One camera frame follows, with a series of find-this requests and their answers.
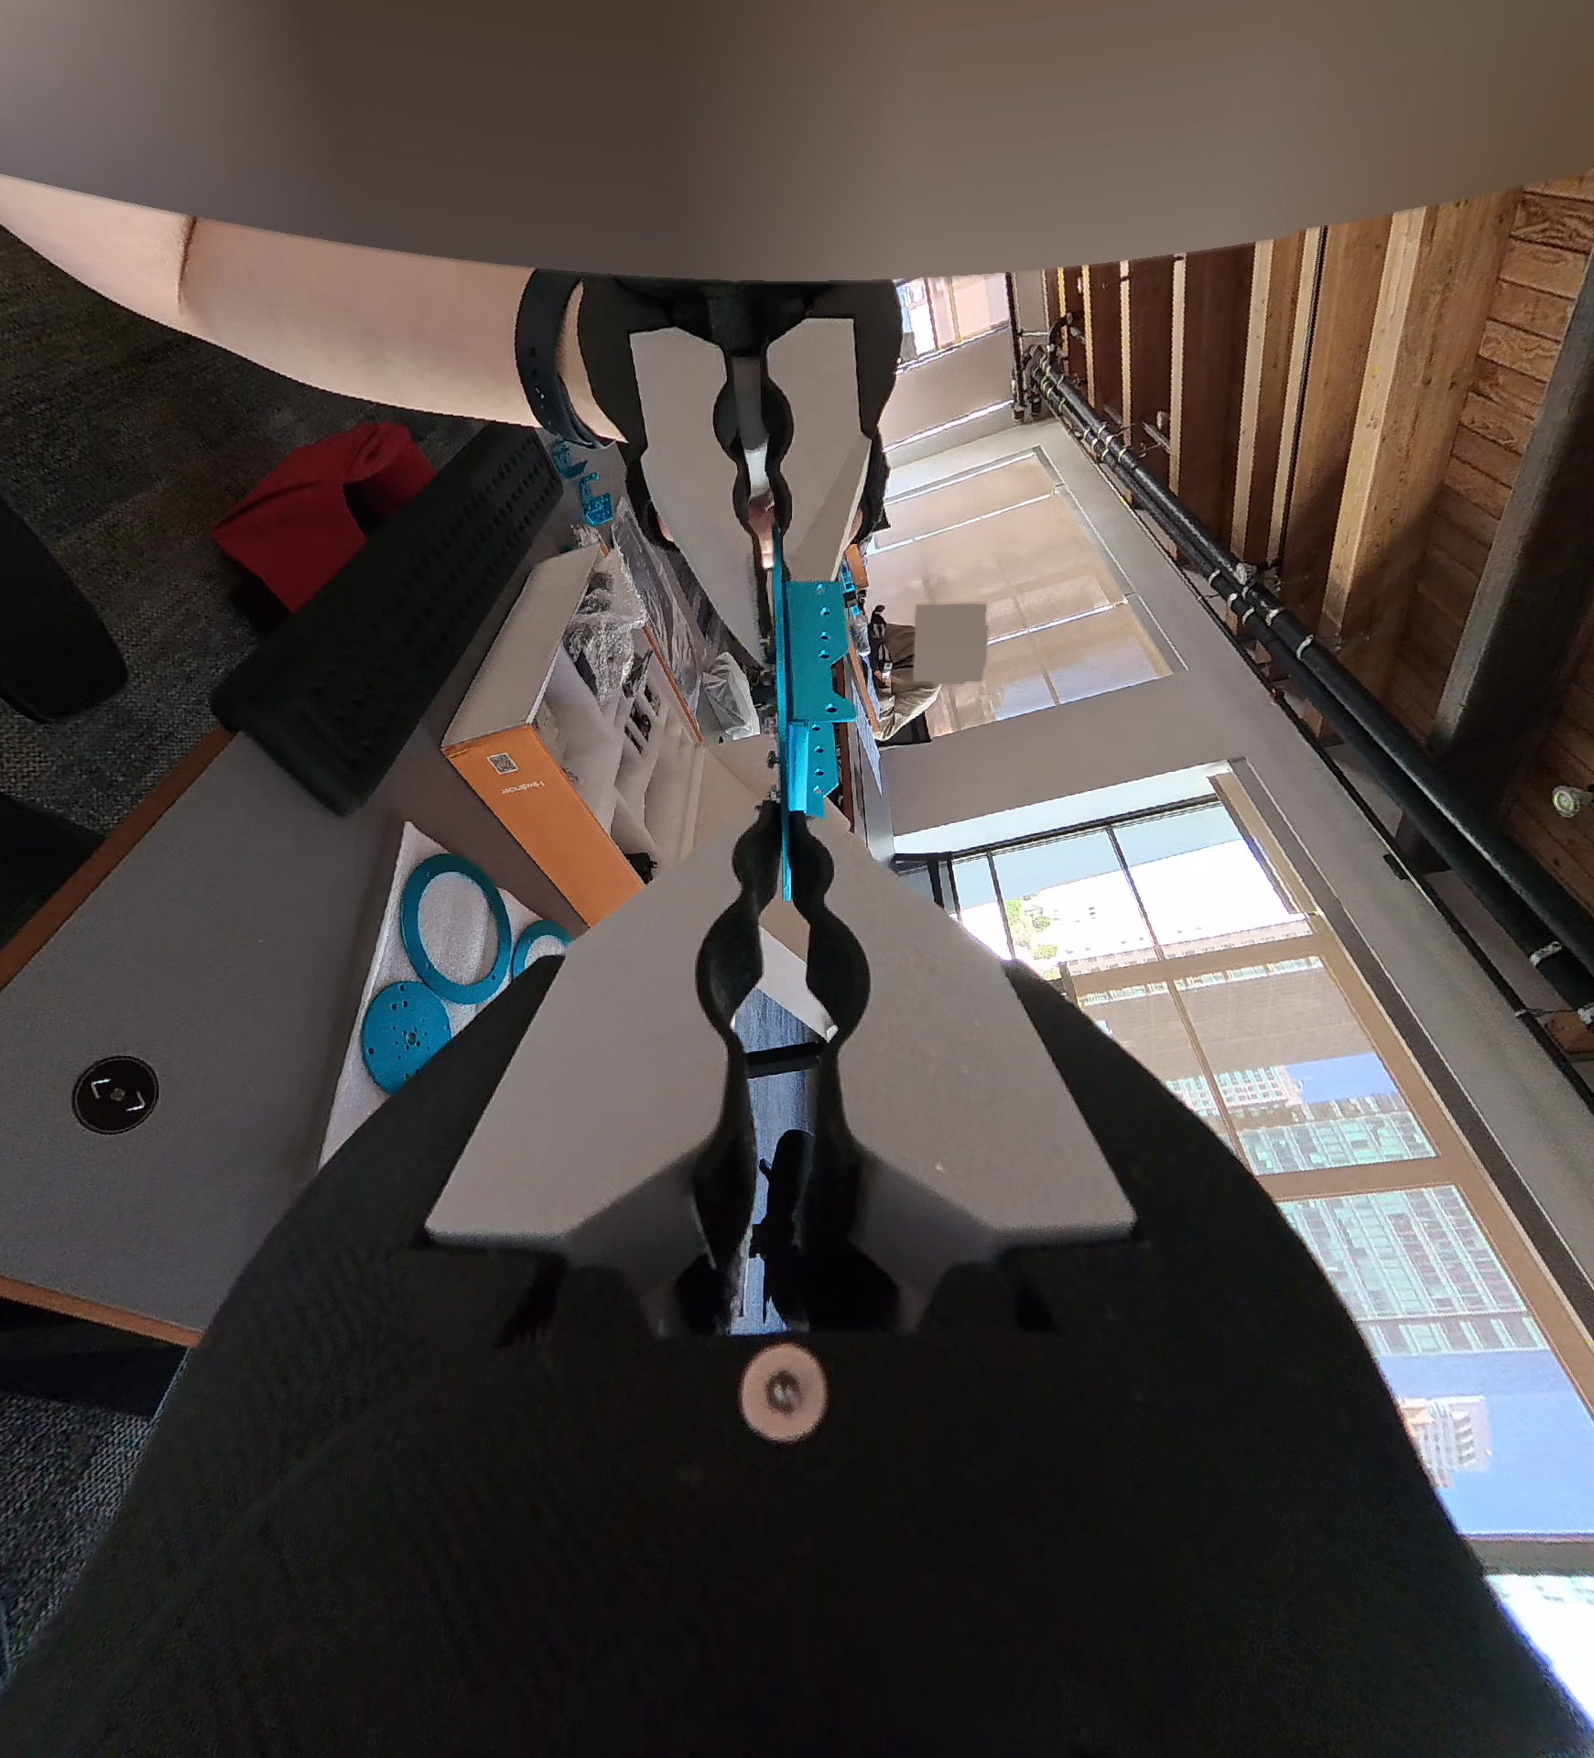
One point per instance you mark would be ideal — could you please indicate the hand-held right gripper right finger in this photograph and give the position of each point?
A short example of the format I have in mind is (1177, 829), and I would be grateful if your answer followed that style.
(989, 1099)

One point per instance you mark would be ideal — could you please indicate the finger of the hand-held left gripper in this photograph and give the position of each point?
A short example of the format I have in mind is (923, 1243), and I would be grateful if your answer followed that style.
(688, 454)
(828, 427)

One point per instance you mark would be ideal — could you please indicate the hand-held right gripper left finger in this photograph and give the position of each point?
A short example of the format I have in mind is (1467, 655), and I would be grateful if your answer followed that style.
(578, 1099)

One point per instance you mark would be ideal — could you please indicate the blue metal bracket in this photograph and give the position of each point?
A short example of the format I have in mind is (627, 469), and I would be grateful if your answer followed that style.
(818, 660)

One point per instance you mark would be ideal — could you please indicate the person's left forearm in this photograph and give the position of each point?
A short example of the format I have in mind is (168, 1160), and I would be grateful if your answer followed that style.
(330, 330)

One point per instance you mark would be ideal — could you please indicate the black round desk grommet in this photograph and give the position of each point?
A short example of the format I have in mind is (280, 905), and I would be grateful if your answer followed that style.
(117, 1096)

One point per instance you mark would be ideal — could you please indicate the small blue robot part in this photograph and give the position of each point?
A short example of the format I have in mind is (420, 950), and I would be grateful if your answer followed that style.
(596, 502)

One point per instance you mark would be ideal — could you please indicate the bubble wrap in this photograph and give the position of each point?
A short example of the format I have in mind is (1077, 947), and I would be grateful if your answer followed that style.
(613, 605)

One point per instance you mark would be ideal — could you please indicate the black wristband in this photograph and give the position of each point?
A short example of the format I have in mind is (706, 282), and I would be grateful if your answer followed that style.
(543, 357)

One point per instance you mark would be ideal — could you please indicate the small blue metal disc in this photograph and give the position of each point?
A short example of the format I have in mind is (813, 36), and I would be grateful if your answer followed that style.
(407, 1037)

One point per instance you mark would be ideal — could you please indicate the wide beige roller blind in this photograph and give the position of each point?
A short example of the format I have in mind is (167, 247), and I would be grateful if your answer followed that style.
(1004, 590)

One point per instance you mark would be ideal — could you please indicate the orange cardboard box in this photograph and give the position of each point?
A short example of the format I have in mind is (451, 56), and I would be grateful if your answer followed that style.
(537, 824)

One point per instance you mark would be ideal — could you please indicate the white foam sheet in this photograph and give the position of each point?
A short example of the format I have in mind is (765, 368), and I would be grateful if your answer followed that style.
(372, 906)

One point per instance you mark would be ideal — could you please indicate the white foam box insert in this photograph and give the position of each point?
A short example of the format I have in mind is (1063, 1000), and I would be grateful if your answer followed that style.
(661, 783)

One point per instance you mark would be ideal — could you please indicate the red cloth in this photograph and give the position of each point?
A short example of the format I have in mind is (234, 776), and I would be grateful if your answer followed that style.
(317, 522)

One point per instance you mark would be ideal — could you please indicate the window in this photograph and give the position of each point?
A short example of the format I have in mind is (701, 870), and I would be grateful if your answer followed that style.
(1360, 1237)

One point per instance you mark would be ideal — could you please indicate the black ceiling pipe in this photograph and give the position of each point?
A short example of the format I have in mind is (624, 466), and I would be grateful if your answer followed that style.
(1360, 728)

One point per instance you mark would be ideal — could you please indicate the dark steel ceiling beam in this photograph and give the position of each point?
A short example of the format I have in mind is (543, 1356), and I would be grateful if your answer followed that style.
(1553, 482)

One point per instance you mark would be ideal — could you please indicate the black office chair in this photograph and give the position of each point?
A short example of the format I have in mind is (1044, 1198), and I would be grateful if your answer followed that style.
(1, 590)

